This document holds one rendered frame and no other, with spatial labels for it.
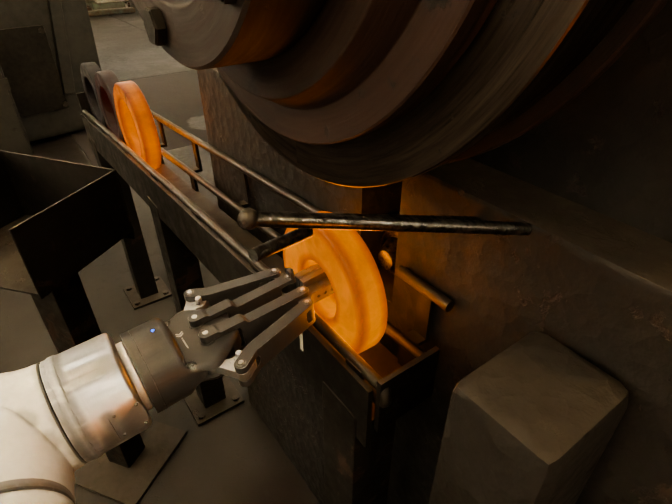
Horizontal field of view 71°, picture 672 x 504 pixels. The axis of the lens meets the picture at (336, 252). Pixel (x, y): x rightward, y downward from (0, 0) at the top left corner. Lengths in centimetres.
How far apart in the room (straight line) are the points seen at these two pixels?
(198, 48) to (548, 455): 31
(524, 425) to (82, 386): 31
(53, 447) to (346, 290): 26
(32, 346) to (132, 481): 63
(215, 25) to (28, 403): 29
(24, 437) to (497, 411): 32
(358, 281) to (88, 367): 23
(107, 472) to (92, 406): 91
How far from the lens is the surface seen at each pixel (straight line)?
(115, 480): 130
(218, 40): 28
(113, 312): 174
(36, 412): 42
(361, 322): 44
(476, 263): 42
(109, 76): 125
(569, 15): 22
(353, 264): 43
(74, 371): 42
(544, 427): 33
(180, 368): 42
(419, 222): 33
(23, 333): 180
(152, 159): 106
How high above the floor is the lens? 105
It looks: 34 degrees down
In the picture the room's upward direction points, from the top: straight up
